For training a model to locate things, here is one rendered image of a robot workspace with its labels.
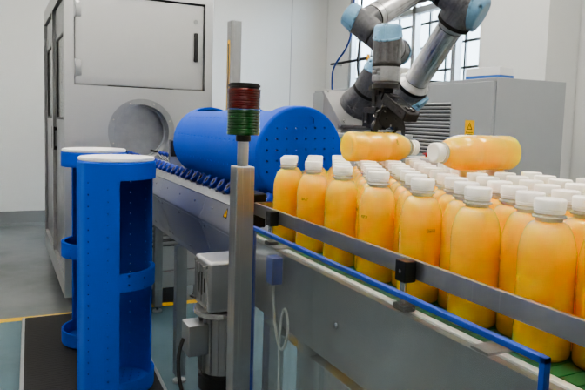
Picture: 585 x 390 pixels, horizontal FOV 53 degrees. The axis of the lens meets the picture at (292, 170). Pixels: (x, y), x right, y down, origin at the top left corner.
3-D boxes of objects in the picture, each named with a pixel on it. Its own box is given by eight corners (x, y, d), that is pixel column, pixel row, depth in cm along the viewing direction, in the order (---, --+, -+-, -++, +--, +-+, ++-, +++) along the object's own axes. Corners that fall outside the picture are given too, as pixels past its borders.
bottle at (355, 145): (337, 137, 141) (399, 138, 149) (341, 164, 139) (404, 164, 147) (353, 126, 135) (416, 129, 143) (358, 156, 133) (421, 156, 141)
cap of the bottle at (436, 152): (439, 138, 113) (432, 137, 112) (450, 151, 110) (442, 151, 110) (430, 154, 115) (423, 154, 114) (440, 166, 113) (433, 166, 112)
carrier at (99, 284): (69, 403, 210) (150, 400, 215) (68, 161, 203) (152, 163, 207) (85, 370, 238) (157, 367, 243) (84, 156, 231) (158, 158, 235)
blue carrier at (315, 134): (237, 173, 255) (237, 107, 253) (342, 200, 178) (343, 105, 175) (173, 176, 243) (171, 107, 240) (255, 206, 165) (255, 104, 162)
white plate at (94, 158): (70, 158, 203) (70, 161, 203) (151, 159, 207) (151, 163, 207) (85, 153, 231) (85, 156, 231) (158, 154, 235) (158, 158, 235)
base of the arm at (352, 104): (371, 98, 237) (382, 80, 230) (378, 124, 226) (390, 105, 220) (337, 90, 232) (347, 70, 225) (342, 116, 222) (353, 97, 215)
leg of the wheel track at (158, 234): (160, 309, 361) (162, 209, 356) (163, 312, 356) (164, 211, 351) (151, 310, 359) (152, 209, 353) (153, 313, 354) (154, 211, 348)
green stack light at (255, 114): (252, 134, 118) (252, 110, 117) (265, 136, 112) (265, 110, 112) (222, 134, 115) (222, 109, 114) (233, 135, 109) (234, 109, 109)
